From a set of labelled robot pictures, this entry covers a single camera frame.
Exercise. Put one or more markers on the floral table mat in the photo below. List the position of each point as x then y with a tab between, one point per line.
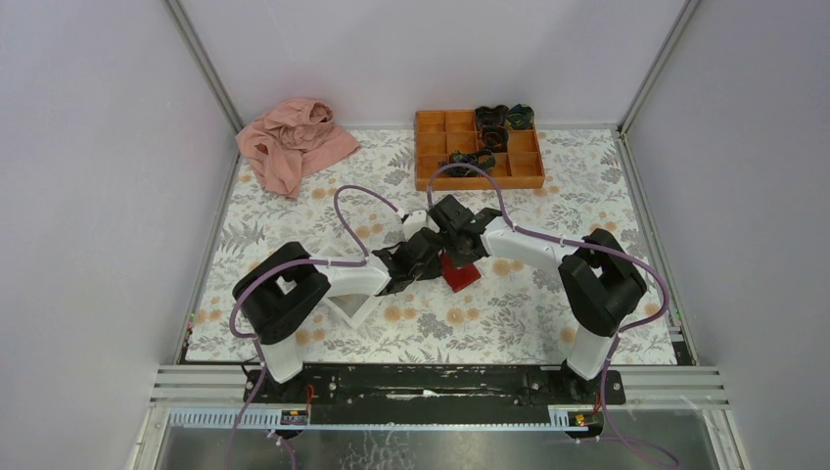
512	314

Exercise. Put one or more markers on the dark rolled belt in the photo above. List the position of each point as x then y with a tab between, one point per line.
494	138

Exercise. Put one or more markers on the red card holder wallet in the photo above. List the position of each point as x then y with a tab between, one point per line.
458	278

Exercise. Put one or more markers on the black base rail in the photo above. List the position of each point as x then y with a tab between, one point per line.
412	394

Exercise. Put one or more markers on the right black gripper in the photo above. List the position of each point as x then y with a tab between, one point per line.
458	260

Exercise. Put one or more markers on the orange compartment tray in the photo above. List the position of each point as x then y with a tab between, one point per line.
440	132

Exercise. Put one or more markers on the black rolled belt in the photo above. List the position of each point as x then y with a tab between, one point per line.
490	116

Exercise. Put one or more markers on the camouflage rolled belt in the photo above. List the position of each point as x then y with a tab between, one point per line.
464	163

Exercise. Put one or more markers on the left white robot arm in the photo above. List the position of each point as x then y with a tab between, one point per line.
282	291

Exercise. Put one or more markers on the pink crumpled cloth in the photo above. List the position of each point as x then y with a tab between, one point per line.
296	139

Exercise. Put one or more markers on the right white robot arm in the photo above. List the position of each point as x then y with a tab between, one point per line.
601	282

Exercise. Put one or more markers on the green rolled belt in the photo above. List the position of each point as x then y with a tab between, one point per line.
520	117

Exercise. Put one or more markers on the white plastic card box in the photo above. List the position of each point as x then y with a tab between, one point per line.
350	305

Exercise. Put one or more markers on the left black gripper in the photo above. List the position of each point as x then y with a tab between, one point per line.
434	271

